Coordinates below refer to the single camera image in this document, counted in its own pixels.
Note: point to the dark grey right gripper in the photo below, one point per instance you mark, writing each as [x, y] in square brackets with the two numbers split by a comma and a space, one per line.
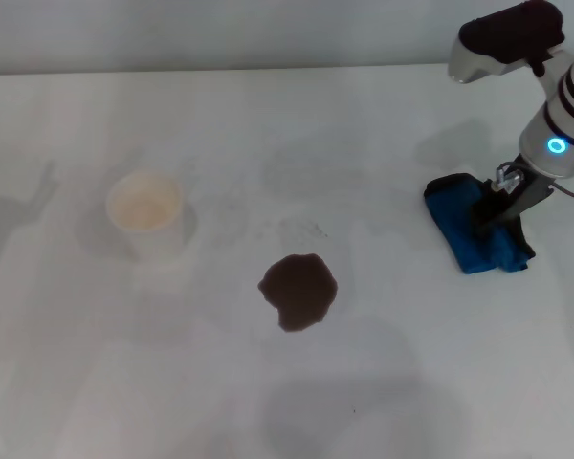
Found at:
[523, 196]

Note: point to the blue rag with black trim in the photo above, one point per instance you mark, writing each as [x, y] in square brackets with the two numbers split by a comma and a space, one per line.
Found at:
[452, 225]

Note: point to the white paper cup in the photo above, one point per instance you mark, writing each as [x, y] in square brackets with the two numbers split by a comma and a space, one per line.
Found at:
[146, 215]

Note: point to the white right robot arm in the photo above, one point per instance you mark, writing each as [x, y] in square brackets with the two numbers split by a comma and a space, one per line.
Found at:
[562, 115]

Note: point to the dark brown liquid stain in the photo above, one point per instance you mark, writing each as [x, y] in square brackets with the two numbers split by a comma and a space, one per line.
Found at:
[296, 289]

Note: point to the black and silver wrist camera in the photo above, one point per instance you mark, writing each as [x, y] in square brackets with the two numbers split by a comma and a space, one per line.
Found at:
[507, 38]

